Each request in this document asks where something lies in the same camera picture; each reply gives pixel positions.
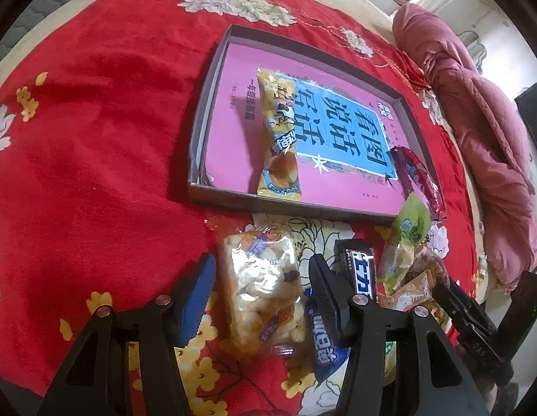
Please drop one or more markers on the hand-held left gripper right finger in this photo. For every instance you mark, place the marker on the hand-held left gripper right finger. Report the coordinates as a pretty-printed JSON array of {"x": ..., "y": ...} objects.
[{"x": 325, "y": 294}]

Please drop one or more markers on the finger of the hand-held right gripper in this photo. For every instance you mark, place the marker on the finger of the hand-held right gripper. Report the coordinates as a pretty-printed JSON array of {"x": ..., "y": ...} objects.
[
  {"x": 450, "y": 307},
  {"x": 472, "y": 303}
]

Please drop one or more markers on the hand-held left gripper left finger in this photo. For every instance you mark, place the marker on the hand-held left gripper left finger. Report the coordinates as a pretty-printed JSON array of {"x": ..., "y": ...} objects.
[{"x": 199, "y": 299}]

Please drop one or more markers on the orange cracker packet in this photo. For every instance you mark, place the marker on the orange cracker packet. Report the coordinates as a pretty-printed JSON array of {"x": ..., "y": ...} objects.
[{"x": 407, "y": 294}]

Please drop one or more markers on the clear brown cake packet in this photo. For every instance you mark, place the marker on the clear brown cake packet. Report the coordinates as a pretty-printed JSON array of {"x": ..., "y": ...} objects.
[{"x": 429, "y": 264}]

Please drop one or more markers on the blue cookie packet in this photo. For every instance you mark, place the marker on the blue cookie packet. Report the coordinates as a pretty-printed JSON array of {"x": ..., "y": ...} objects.
[{"x": 325, "y": 351}]

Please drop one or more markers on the clear rice cracker packet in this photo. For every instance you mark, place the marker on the clear rice cracker packet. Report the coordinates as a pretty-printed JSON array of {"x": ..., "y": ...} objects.
[{"x": 255, "y": 277}]

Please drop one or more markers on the shallow grey cardboard box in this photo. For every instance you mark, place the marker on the shallow grey cardboard box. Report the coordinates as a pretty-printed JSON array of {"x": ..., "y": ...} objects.
[{"x": 216, "y": 199}]

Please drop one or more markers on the long red snack packet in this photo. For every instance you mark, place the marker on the long red snack packet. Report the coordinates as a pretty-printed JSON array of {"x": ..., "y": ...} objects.
[{"x": 420, "y": 177}]

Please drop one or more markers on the person's right forearm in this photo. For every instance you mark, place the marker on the person's right forearm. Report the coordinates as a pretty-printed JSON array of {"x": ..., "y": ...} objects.
[{"x": 505, "y": 398}]

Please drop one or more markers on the small yellow packet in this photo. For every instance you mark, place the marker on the small yellow packet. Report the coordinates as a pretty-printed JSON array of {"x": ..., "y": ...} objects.
[{"x": 483, "y": 268}]

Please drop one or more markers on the brown chocolate bar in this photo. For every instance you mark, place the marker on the brown chocolate bar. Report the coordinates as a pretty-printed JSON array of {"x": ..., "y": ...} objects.
[{"x": 359, "y": 268}]

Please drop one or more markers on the green milk candy packet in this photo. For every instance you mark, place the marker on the green milk candy packet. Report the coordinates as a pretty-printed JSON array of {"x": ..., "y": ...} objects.
[{"x": 409, "y": 221}]

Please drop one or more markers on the yellow bread packet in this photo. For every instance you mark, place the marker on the yellow bread packet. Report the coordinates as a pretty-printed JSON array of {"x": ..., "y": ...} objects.
[{"x": 277, "y": 138}]

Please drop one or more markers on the pink quilt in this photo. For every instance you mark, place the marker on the pink quilt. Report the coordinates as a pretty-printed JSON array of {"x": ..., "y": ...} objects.
[{"x": 481, "y": 138}]

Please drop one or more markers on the red floral blanket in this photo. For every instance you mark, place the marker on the red floral blanket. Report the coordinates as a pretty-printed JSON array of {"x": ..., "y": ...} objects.
[{"x": 99, "y": 138}]

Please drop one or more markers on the black television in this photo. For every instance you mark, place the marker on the black television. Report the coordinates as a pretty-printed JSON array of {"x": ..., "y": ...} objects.
[{"x": 535, "y": 121}]

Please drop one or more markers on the grey quilted mattress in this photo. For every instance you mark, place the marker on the grey quilted mattress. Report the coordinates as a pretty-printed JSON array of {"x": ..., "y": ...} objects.
[{"x": 43, "y": 8}]

